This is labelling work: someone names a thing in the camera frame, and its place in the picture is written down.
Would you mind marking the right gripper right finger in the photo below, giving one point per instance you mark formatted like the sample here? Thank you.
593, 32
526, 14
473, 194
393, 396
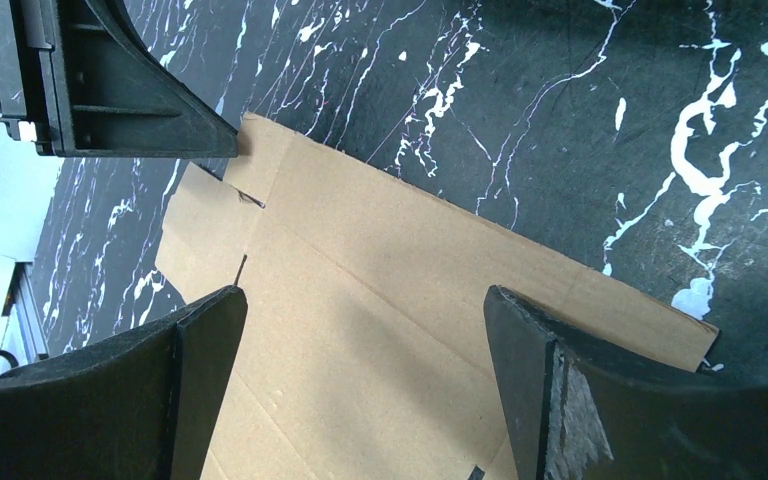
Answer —
580, 407

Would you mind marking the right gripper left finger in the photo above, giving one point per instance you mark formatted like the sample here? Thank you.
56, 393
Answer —
142, 404

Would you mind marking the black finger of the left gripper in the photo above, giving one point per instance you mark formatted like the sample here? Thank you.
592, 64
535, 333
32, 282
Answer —
76, 80

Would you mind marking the brown cardboard box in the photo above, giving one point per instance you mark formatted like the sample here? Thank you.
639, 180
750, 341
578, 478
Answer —
364, 353

